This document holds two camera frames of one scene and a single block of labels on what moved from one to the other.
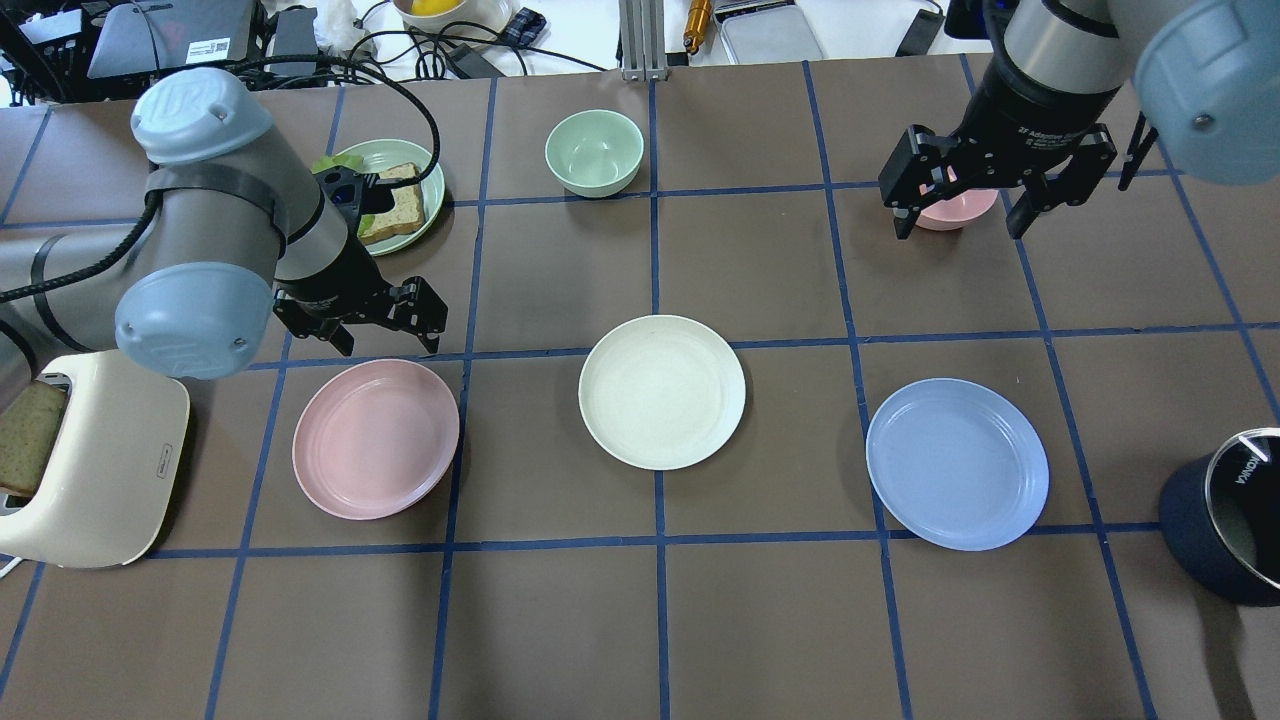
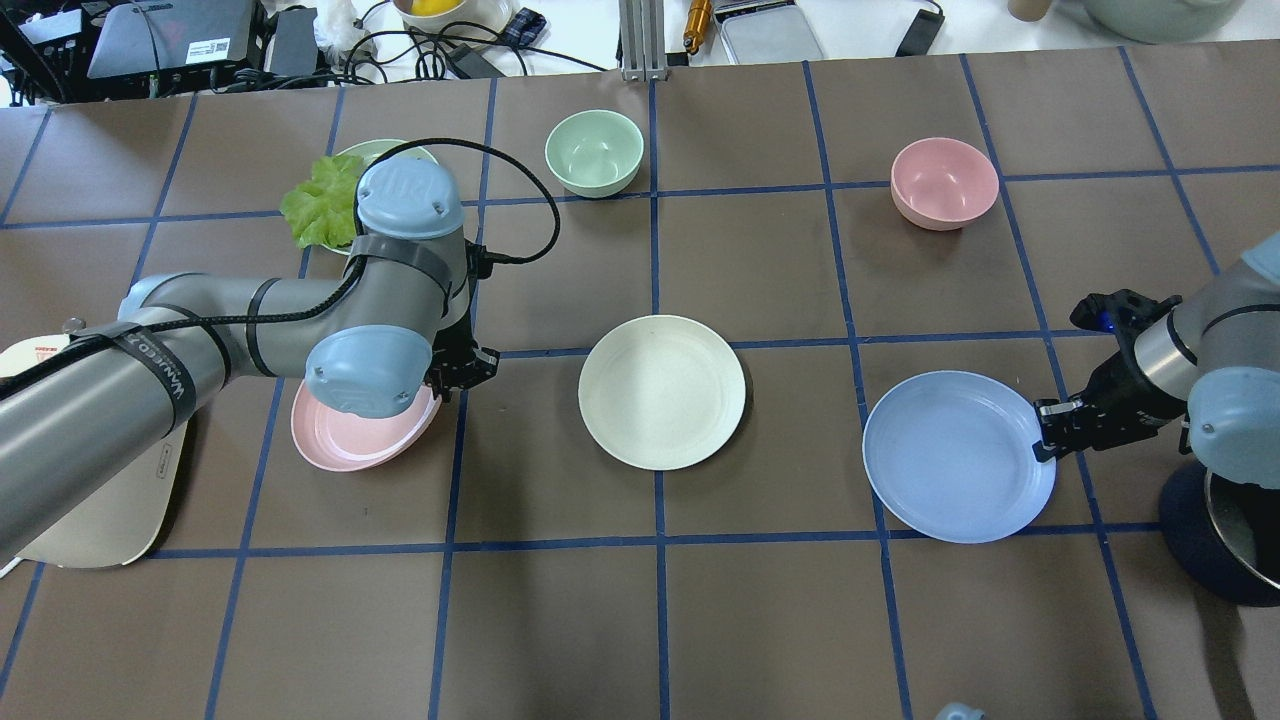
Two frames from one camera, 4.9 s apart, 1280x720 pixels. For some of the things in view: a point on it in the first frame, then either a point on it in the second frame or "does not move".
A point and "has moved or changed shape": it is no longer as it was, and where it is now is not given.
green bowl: [594, 153] does not move
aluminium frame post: [642, 40] does not move
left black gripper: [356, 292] → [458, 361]
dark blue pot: [1220, 517] does not move
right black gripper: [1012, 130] → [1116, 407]
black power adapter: [472, 63] does not move
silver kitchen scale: [765, 31] does not move
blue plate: [958, 464] does not move
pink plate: [372, 437] has moved or changed shape
